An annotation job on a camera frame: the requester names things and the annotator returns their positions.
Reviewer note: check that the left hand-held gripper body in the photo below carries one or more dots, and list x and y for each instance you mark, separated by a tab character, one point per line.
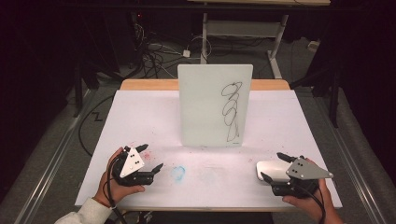
132	163

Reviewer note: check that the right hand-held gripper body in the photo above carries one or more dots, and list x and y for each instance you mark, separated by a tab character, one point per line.
306	171

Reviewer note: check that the white board eraser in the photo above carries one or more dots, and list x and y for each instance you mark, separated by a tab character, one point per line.
272	169

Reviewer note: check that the person's left hand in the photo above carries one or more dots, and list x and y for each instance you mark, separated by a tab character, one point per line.
116	191

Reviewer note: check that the person's right hand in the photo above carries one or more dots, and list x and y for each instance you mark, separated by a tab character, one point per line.
311	206

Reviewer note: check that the standing glass whiteboard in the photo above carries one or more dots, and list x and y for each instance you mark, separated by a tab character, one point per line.
202	105

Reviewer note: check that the white power adapter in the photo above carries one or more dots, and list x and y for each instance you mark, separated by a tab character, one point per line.
186	53

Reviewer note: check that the metal floor rail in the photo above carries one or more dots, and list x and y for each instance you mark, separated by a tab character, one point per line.
355	161
49	171

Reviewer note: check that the white metal desk frame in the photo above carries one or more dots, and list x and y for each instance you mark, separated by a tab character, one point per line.
243	28

